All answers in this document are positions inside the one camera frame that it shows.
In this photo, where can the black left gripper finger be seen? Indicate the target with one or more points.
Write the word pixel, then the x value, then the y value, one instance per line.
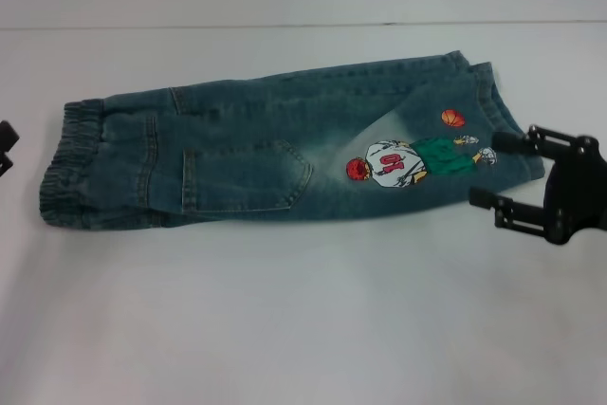
pixel 7 137
pixel 5 165

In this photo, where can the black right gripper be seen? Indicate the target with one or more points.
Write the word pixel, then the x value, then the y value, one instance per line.
pixel 581 191

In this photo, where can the blue denim shorts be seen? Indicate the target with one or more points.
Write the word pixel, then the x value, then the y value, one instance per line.
pixel 237 163

